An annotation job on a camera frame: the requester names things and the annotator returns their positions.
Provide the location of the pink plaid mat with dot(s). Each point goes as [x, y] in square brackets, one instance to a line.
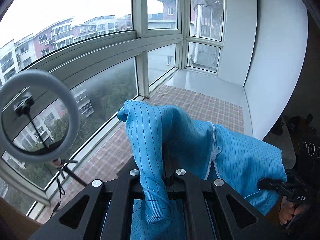
[200, 105]

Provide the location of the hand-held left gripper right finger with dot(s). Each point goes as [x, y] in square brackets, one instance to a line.
[180, 182]

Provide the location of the person's right hand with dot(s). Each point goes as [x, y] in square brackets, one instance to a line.
[286, 210]

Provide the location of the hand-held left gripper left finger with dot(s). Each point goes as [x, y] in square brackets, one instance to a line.
[130, 180]

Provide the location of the apartment buildings outside window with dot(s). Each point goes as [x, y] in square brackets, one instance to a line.
[62, 32]

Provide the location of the black tripod stand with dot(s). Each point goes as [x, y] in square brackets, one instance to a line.
[23, 103]

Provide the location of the white window frame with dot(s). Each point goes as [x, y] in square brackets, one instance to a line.
[140, 17]

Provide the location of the blue striped jacket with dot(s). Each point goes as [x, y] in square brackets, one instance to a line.
[237, 155]

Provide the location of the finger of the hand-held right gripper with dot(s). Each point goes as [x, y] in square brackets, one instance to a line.
[267, 183]

